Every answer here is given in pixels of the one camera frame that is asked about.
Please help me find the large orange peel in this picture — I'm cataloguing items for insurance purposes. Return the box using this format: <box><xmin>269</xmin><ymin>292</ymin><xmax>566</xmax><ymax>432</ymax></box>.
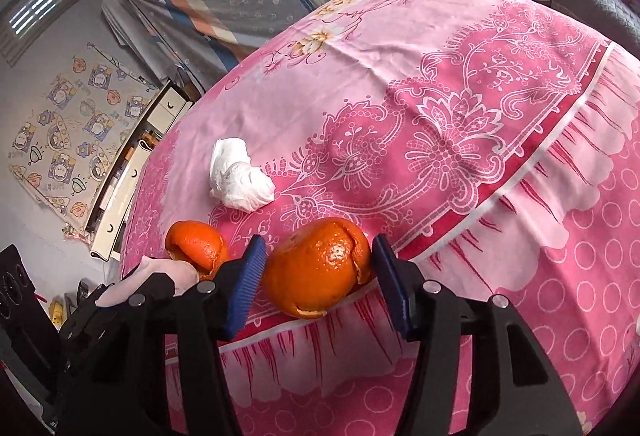
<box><xmin>262</xmin><ymin>217</ymin><xmax>374</xmax><ymax>319</ymax></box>

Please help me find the cream tv cabinet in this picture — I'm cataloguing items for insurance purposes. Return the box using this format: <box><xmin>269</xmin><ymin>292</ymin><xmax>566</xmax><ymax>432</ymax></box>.
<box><xmin>86</xmin><ymin>81</ymin><xmax>193</xmax><ymax>263</ymax></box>

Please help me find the pink floral tablecloth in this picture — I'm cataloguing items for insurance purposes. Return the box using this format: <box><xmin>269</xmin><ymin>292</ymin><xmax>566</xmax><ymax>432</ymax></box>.
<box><xmin>120</xmin><ymin>0</ymin><xmax>639</xmax><ymax>432</ymax></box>

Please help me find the white tissue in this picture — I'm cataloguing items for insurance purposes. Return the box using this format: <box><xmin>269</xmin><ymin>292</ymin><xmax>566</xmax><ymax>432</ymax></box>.
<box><xmin>208</xmin><ymin>137</ymin><xmax>276</xmax><ymax>213</ymax></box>

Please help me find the cartoon patterned wall cloth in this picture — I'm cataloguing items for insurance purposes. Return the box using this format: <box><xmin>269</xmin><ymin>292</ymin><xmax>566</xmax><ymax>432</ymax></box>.
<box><xmin>9</xmin><ymin>43</ymin><xmax>160</xmax><ymax>234</ymax></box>

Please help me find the wall vent louvre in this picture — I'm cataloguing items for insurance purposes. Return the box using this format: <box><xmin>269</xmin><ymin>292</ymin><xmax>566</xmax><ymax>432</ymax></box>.
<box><xmin>1</xmin><ymin>0</ymin><xmax>79</xmax><ymax>67</ymax></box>

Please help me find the small orange peel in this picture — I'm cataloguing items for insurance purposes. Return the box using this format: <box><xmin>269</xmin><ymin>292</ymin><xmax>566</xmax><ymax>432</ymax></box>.
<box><xmin>165</xmin><ymin>221</ymin><xmax>229</xmax><ymax>280</ymax></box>

